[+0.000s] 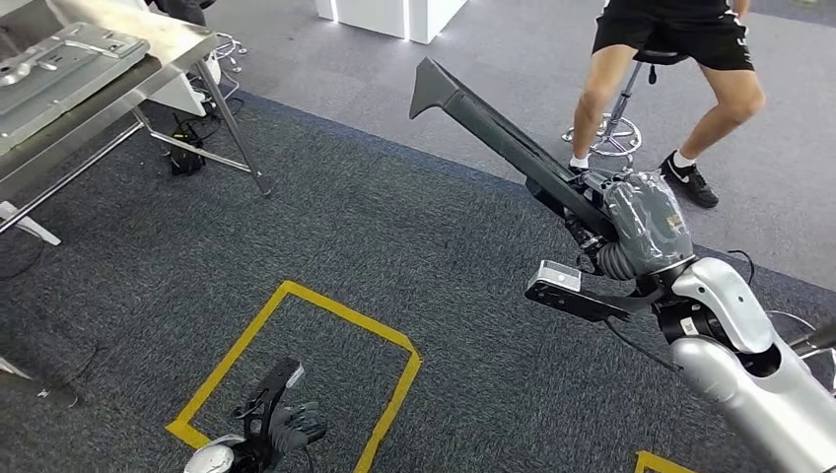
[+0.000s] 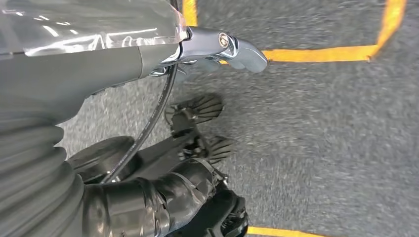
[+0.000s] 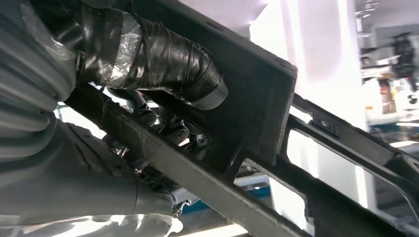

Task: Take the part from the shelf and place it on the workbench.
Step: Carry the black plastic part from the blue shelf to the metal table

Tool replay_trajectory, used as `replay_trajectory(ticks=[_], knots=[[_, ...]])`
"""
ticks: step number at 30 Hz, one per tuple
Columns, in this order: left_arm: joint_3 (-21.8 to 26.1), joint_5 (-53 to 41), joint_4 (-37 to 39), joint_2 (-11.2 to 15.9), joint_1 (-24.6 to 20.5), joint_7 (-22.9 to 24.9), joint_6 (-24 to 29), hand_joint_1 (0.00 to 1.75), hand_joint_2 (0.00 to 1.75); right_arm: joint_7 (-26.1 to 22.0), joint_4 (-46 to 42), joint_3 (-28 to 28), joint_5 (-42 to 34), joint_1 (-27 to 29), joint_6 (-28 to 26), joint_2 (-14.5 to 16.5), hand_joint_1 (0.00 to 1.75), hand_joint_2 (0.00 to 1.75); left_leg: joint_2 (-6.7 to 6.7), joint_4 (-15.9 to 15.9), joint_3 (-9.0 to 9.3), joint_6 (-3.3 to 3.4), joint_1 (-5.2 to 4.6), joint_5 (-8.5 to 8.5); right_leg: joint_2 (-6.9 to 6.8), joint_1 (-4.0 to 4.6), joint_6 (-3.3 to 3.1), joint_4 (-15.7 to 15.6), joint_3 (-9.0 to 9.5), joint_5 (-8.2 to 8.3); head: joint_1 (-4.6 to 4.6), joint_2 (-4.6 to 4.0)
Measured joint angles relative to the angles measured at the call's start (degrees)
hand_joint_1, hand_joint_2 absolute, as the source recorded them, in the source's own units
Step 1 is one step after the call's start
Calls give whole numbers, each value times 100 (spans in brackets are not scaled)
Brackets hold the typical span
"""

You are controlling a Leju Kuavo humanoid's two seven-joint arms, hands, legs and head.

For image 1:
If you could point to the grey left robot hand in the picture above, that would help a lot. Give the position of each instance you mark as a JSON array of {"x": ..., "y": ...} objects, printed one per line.
[{"x": 297, "y": 424}]

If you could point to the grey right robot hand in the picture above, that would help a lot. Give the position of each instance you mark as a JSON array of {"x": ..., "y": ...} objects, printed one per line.
[{"x": 653, "y": 222}]

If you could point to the long black plastic part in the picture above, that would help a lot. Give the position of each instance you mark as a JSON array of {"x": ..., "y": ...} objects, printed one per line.
[{"x": 496, "y": 130}]

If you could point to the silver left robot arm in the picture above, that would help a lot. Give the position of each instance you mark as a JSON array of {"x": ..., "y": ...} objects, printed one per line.
[{"x": 209, "y": 460}]

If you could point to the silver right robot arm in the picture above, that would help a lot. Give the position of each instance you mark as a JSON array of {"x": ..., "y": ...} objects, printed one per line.
[{"x": 771, "y": 391}]

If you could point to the stainless steel workbench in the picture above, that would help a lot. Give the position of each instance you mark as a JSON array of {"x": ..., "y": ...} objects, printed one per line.
[{"x": 130, "y": 85}]

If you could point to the chrome stool with black seat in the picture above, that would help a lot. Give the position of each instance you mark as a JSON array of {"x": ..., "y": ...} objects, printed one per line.
[{"x": 660, "y": 57}]

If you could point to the person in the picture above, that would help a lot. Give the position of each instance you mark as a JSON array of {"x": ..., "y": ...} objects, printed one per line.
[
  {"x": 179, "y": 10},
  {"x": 666, "y": 26}
]

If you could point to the black device with antennas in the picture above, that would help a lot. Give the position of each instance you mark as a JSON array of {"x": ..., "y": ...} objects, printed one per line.
[{"x": 186, "y": 162}]

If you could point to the chrome stool base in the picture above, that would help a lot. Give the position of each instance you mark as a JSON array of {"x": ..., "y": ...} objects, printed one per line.
[{"x": 228, "y": 49}]

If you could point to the stamped grey metal panel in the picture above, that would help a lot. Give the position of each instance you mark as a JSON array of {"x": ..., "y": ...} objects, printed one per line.
[{"x": 59, "y": 78}]

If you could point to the white pedestal block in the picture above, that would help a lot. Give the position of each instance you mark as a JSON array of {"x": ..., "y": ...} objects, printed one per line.
[{"x": 392, "y": 16}]

